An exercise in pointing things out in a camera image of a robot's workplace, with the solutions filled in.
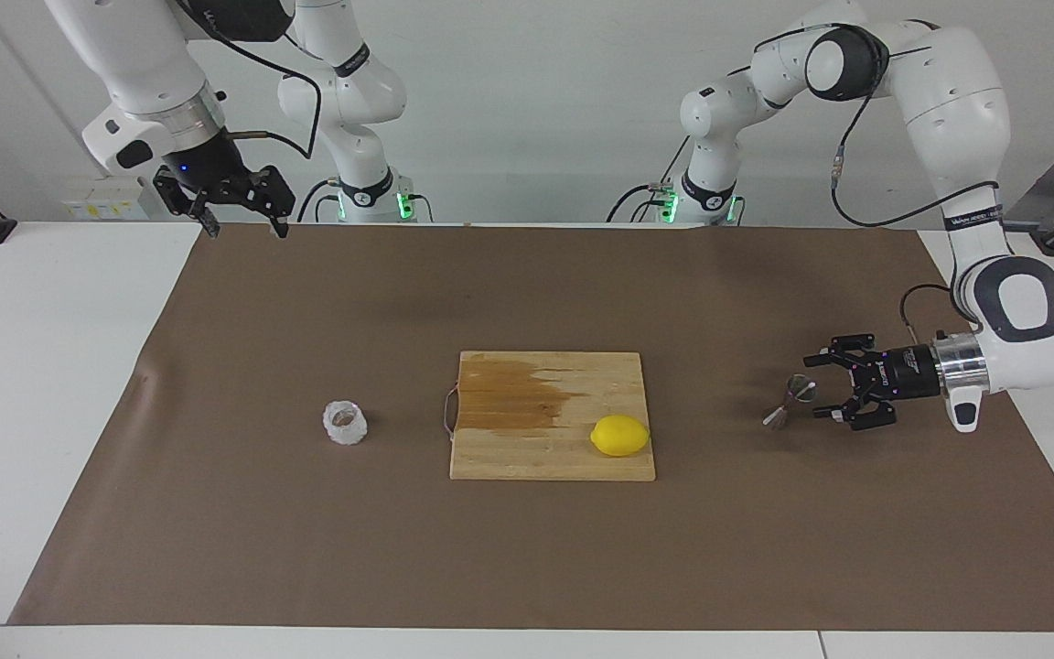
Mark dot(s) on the brown paper table mat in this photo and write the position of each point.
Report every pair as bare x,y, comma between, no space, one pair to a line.
527,549

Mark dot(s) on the steel double jigger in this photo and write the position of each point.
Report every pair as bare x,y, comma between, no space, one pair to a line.
800,392

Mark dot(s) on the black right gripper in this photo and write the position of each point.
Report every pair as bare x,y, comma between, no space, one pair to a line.
211,165

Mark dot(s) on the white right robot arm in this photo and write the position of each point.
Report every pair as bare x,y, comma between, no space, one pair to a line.
143,55

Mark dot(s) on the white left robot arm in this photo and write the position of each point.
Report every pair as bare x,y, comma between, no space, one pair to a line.
957,82

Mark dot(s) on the yellow lemon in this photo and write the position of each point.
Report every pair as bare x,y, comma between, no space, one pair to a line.
619,436

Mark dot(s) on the wooden cutting board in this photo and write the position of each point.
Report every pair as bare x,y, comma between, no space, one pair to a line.
536,453

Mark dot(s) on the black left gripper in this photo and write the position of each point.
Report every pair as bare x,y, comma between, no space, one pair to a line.
902,371

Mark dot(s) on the white wall outlet box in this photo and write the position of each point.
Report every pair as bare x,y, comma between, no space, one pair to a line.
106,199

